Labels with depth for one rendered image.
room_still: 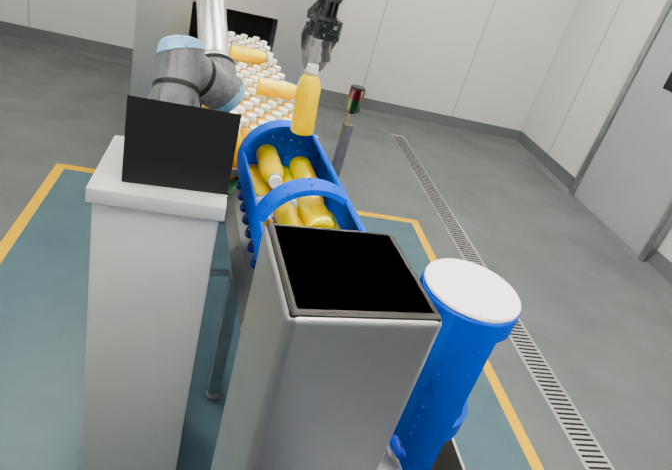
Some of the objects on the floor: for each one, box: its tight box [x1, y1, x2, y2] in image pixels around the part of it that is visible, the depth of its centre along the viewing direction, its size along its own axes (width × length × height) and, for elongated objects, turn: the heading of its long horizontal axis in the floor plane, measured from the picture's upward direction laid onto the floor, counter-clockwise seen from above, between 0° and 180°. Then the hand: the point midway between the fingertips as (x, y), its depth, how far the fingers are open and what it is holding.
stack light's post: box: [332, 122, 353, 178], centre depth 251 cm, size 4×4×110 cm
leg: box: [205, 271, 237, 400], centre depth 211 cm, size 6×6×63 cm
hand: (312, 64), depth 153 cm, fingers closed on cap, 3 cm apart
